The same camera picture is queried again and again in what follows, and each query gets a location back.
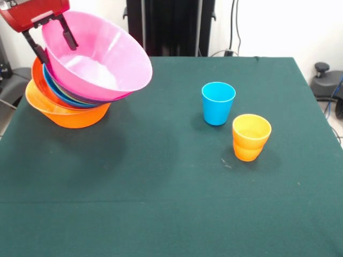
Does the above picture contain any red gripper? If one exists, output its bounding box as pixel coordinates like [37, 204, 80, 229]
[0, 0, 79, 65]

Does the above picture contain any black chair base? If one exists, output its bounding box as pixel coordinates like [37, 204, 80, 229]
[310, 62, 343, 120]

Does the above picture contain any dark green table cloth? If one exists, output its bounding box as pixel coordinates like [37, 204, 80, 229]
[0, 55, 343, 257]

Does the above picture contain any orange cup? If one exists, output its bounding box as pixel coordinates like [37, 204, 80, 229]
[233, 139, 265, 162]
[232, 114, 272, 150]

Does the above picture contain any black wall cable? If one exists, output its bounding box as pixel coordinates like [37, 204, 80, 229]
[229, 0, 242, 51]

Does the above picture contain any green bowl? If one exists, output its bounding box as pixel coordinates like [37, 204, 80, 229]
[49, 77, 89, 105]

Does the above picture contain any orange bowl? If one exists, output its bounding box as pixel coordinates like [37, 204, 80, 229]
[25, 79, 111, 129]

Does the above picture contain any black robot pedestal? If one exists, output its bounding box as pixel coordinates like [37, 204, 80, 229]
[123, 0, 217, 56]

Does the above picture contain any blue cup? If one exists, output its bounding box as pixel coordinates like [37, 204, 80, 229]
[202, 81, 237, 126]

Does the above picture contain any red bowl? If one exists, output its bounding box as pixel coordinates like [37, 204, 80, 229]
[31, 57, 81, 110]

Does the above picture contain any large blue bowl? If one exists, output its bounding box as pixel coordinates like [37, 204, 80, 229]
[42, 64, 100, 109]

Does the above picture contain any pink bowl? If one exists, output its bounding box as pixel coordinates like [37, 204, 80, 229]
[41, 10, 153, 102]

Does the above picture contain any black office chair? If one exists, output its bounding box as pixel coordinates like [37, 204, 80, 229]
[0, 34, 37, 108]

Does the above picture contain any purple bowl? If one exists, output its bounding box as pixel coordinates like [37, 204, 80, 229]
[53, 80, 126, 105]

